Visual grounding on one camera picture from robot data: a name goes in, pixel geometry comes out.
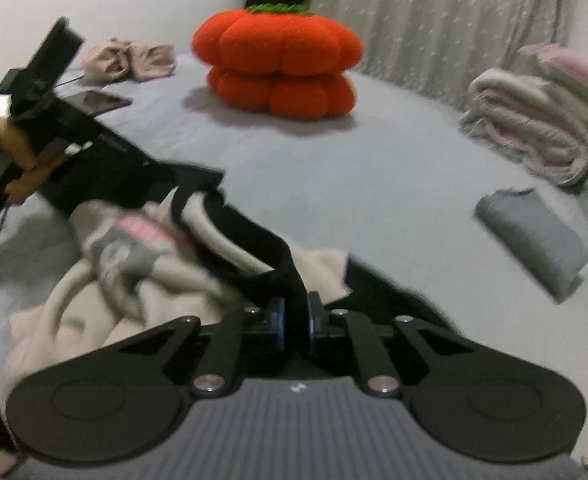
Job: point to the beige crumpled cloth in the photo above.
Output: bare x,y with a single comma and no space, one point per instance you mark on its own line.
124,60

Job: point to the white pink folded blanket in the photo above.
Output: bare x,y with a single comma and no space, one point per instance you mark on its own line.
524,120

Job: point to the grey white printed garment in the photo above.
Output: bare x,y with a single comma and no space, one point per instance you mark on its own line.
124,255

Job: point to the orange pumpkin plush pillow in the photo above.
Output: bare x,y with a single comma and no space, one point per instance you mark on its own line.
279,60

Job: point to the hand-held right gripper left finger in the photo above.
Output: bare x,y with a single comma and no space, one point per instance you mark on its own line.
277,322

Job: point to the black top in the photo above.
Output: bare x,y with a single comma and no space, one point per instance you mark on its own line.
254,245

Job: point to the grey folded cloth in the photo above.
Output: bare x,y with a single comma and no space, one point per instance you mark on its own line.
534,240

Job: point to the black tablet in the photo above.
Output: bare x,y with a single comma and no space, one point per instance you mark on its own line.
99,102

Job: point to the pink pillow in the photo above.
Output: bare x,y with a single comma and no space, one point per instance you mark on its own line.
569,65

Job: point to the black device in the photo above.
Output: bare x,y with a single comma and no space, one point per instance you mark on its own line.
4,85

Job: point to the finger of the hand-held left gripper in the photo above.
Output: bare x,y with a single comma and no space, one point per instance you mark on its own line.
194,179

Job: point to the grey dotted curtain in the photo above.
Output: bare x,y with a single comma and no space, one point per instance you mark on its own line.
439,20

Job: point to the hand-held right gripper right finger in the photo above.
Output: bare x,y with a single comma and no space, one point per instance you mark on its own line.
315,322

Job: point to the cream garment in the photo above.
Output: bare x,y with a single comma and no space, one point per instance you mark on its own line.
74,300

